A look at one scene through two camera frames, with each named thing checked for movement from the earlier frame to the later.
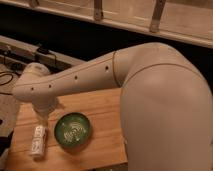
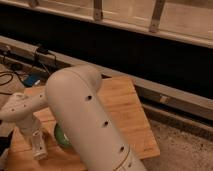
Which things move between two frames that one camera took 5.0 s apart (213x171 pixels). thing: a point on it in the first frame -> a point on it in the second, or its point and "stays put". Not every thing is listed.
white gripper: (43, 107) -> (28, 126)
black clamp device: (43, 50) stays put
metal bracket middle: (98, 6) stays put
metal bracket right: (157, 15) stays put
